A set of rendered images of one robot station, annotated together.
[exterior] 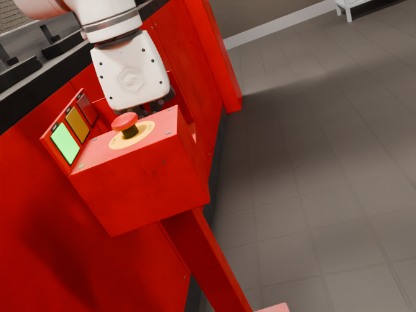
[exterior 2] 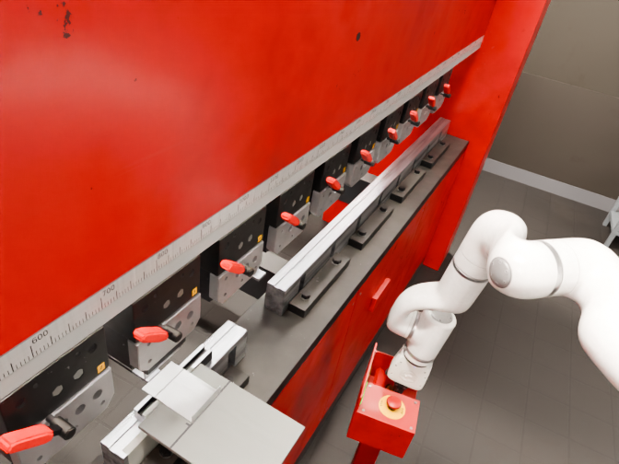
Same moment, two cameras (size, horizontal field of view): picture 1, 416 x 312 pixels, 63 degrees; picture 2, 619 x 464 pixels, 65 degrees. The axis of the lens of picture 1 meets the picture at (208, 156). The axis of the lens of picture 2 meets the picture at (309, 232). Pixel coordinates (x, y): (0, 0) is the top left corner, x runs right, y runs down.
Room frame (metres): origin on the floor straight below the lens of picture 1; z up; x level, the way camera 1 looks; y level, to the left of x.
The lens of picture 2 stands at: (-0.37, 0.33, 1.86)
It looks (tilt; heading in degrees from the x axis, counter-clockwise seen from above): 35 degrees down; 4
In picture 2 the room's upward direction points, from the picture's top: 11 degrees clockwise
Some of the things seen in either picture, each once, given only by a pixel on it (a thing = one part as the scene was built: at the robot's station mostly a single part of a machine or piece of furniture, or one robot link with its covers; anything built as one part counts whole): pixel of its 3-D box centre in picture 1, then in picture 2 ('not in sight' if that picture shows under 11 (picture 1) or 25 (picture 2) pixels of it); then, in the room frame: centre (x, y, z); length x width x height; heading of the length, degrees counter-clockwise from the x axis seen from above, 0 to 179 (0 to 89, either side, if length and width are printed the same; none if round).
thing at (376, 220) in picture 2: (76, 38); (371, 225); (1.13, 0.21, 0.89); 0.30 x 0.05 x 0.03; 161
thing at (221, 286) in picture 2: not in sight; (225, 248); (0.37, 0.54, 1.26); 0.15 x 0.09 x 0.17; 161
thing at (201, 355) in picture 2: not in sight; (175, 381); (0.23, 0.59, 0.99); 0.20 x 0.03 x 0.03; 161
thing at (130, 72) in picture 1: (130, 66); (411, 365); (0.55, 0.05, 0.85); 0.10 x 0.07 x 0.11; 82
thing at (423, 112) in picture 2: not in sight; (417, 99); (1.50, 0.15, 1.26); 0.15 x 0.09 x 0.17; 161
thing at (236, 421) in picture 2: not in sight; (223, 427); (0.15, 0.46, 1.00); 0.26 x 0.18 x 0.01; 71
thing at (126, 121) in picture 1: (128, 127); (392, 404); (0.46, 0.09, 0.79); 0.04 x 0.04 x 0.04
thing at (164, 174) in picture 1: (138, 140); (389, 399); (0.51, 0.09, 0.75); 0.20 x 0.16 x 0.18; 172
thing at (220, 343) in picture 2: not in sight; (183, 392); (0.25, 0.58, 0.92); 0.39 x 0.06 x 0.10; 161
